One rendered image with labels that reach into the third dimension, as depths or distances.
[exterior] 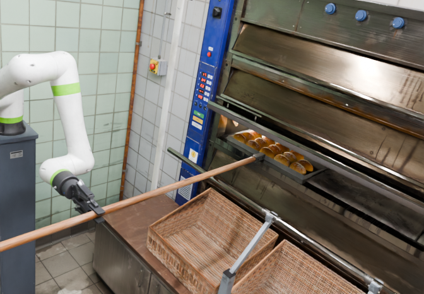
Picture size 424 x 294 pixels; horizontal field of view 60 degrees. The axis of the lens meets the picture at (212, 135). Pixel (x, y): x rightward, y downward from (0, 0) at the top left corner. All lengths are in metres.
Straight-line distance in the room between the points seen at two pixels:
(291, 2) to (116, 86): 1.44
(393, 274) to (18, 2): 2.35
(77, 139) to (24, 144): 0.42
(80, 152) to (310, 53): 1.16
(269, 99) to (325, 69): 0.35
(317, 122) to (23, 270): 1.84
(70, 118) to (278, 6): 1.14
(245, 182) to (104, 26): 1.38
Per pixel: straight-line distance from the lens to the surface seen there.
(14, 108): 1.99
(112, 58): 2.75
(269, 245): 2.13
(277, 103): 1.99
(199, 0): 2.36
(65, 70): 1.65
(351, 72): 1.80
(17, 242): 1.35
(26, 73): 1.55
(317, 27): 1.89
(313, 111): 1.90
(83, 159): 1.71
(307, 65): 1.88
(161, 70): 2.56
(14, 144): 2.03
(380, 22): 1.77
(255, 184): 2.18
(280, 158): 2.11
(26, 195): 2.21
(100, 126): 2.88
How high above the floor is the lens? 2.06
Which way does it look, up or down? 22 degrees down
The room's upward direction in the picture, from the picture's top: 11 degrees clockwise
